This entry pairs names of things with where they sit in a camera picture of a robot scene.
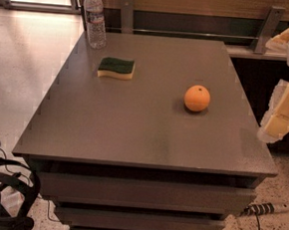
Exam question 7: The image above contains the orange fruit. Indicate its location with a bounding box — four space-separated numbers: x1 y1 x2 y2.
183 85 211 113

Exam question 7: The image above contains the striped power strip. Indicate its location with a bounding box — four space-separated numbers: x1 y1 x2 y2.
243 202 289 216

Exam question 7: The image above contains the green and yellow sponge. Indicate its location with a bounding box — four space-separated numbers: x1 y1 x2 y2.
97 57 135 80

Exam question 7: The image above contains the grey drawer cabinet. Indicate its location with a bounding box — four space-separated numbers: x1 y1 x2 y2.
14 33 277 230

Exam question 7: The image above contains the clear plastic water bottle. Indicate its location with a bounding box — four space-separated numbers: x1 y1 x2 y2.
83 0 107 50

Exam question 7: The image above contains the right metal rail bracket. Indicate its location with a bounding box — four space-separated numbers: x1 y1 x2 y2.
251 5 286 55

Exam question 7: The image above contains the metal rail bracket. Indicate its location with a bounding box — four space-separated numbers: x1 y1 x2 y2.
120 0 134 34
251 5 286 55

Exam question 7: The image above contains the horizontal metal rail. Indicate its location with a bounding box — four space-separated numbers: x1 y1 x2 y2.
106 24 259 42

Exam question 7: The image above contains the left metal rail bracket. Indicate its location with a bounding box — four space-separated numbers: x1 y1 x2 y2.
120 0 134 34

